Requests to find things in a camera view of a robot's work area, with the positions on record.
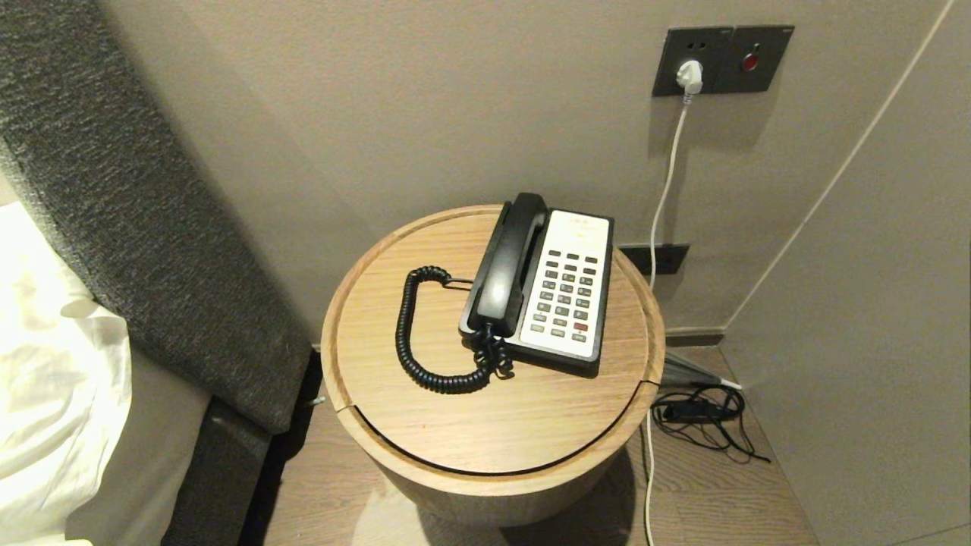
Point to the black telephone handset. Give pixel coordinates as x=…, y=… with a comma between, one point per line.
x=504, y=273

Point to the black and white desk telephone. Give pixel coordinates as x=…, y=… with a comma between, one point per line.
x=576, y=243

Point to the round wooden side table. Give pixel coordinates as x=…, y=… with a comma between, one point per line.
x=455, y=440

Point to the small metal bolt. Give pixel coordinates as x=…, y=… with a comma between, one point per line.
x=316, y=400

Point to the white power plug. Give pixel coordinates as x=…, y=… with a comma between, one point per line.
x=689, y=74

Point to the grey upholstered headboard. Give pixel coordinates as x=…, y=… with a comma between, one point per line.
x=136, y=227

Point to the beige bed sheet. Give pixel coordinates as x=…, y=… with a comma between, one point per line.
x=144, y=455

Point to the white bed linen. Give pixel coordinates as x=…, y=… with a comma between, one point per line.
x=45, y=379

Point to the small dark wall socket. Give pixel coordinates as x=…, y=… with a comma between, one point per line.
x=671, y=259

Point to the dark wall socket plate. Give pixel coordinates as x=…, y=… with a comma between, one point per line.
x=671, y=45

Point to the dark bed frame panel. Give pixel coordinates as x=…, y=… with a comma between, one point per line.
x=216, y=485

